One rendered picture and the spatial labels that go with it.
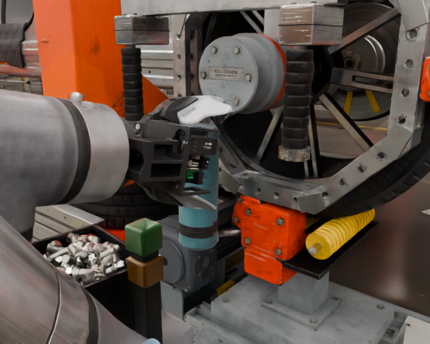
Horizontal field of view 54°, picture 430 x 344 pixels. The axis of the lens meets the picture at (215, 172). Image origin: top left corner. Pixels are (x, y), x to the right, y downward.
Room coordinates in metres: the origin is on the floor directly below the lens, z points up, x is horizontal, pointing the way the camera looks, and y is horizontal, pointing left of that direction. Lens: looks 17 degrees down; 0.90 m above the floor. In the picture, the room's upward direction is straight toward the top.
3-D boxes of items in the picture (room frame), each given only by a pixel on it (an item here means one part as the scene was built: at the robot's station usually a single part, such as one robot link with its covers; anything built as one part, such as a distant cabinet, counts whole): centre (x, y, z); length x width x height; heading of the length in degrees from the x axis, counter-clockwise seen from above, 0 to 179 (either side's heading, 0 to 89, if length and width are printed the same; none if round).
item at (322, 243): (0.87, -0.29, 0.51); 0.29 x 0.06 x 0.06; 141
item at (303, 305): (1.00, -0.24, 0.32); 0.40 x 0.30 x 0.28; 51
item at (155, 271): (0.55, 0.10, 0.59); 0.04 x 0.04 x 0.04; 51
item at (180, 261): (1.22, 0.01, 0.26); 0.42 x 0.18 x 0.35; 141
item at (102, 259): (0.64, 0.22, 0.51); 0.20 x 0.14 x 0.13; 43
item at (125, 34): (0.81, 0.13, 0.93); 0.09 x 0.05 x 0.05; 141
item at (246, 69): (0.81, -0.08, 0.85); 0.21 x 0.14 x 0.14; 141
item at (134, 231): (0.55, 0.10, 0.64); 0.04 x 0.04 x 0.04; 51
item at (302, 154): (0.58, -0.11, 0.83); 0.04 x 0.04 x 0.16
